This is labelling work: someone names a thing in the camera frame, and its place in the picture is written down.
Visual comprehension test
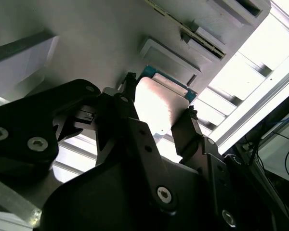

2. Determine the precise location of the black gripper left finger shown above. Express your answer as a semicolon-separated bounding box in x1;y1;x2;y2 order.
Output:
0;71;181;217

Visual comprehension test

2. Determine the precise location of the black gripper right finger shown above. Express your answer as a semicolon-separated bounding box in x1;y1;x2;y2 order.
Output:
171;105;289;231

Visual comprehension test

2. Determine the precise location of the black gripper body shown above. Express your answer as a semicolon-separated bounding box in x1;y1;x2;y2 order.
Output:
39;155;215;231

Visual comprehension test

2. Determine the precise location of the silver CPU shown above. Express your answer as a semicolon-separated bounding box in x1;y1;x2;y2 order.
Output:
134;64;198;144

